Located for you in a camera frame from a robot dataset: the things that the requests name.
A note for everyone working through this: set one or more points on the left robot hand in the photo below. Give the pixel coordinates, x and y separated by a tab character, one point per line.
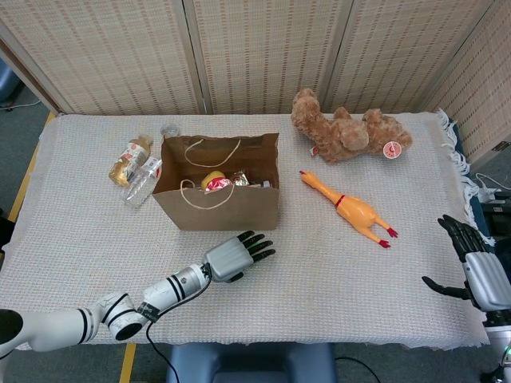
227	259

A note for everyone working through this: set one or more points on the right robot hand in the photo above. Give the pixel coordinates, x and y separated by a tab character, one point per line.
489	285

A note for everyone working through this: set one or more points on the green chips can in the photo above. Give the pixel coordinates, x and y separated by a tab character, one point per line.
221	186

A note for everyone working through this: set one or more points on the shiny snack packet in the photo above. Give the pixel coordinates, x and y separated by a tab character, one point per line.
240	178

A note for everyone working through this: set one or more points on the yellow toy pear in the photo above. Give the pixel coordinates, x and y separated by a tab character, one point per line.
211	177

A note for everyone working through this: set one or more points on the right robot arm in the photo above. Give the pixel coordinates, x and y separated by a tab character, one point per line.
499	343

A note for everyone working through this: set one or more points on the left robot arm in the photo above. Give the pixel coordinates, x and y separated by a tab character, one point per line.
120	315

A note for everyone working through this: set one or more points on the brown paper shopping bag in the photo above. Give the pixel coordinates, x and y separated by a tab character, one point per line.
223	207

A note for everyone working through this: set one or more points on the small clear plastic bottle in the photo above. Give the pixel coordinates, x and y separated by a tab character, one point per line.
141	183

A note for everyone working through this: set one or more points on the amber tea bottle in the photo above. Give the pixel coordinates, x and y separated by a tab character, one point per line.
133	153

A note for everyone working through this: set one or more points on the black equipment box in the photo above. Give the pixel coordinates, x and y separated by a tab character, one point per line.
499	215

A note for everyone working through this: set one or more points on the white woven tablecloth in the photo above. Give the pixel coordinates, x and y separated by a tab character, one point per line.
319	299

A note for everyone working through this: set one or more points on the blue padded seat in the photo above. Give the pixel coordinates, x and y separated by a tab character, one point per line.
239	359

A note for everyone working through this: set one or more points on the yellow rubber chicken toy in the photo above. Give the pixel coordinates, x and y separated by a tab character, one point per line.
355	211

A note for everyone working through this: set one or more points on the small clear round object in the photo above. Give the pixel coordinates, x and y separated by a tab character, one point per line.
169	129

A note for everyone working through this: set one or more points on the brown plush teddy bear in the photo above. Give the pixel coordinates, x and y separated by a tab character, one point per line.
339	131

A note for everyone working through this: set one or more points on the bamboo folding screen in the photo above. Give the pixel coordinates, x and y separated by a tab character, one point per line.
259	52

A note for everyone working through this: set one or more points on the blue rounded chair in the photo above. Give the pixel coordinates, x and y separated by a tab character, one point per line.
6	84

